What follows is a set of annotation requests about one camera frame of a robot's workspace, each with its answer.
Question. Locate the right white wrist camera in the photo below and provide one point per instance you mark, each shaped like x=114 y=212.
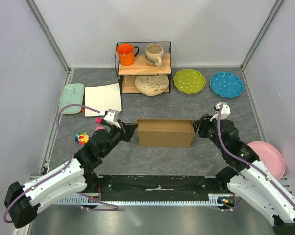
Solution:
x=222 y=111

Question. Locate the brown cardboard box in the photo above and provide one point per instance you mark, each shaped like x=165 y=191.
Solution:
x=165 y=133

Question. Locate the blue dotted plate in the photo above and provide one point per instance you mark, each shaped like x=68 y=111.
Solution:
x=226 y=85

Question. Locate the rainbow flower plush toy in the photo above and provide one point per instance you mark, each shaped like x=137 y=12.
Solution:
x=81 y=138

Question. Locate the grey slotted cable duct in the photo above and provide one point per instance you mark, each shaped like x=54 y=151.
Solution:
x=212 y=200

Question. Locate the pink round plate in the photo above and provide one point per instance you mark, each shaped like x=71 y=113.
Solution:
x=271 y=157

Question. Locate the white square plate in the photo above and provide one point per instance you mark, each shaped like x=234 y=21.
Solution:
x=102 y=98

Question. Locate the mint divided tray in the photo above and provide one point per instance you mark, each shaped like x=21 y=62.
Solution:
x=72 y=94

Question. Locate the beige ceramic mug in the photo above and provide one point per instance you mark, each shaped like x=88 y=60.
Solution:
x=154 y=55

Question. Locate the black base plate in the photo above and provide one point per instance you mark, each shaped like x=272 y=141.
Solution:
x=155 y=188

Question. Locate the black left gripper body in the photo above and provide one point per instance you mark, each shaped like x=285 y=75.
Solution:
x=125 y=136

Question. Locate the pink eraser block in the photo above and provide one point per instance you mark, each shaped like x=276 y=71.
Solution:
x=99 y=128

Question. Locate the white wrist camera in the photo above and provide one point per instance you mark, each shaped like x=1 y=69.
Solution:
x=111 y=119
x=222 y=111

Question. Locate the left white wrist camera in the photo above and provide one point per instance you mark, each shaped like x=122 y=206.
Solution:
x=111 y=119

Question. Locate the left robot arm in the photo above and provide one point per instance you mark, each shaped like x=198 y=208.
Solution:
x=24 y=202

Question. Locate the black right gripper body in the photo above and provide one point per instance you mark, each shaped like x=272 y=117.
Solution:
x=206 y=128

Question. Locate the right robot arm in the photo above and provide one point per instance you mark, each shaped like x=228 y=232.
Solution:
x=246 y=175

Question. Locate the green dotted plate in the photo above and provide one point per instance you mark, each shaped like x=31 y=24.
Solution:
x=189 y=81

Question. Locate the black wire wooden shelf rack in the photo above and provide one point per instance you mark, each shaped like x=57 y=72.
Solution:
x=126 y=75

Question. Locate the orange mug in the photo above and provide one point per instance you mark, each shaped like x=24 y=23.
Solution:
x=127 y=53

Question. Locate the beige leaf pattern plate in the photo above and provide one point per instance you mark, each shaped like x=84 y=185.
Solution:
x=152 y=85

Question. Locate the pink highlighter marker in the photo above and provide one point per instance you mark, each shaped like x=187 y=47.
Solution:
x=99 y=120

